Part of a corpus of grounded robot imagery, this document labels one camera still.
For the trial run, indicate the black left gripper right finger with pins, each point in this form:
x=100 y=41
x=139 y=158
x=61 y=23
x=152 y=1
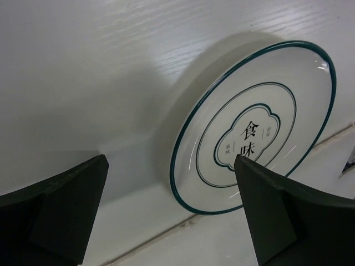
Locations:
x=291 y=223

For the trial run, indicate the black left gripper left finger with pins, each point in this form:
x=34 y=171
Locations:
x=50 y=222

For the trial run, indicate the white plate with centre emblem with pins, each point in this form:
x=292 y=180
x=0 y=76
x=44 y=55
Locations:
x=271 y=106

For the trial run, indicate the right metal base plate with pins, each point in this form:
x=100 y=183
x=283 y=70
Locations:
x=349 y=164

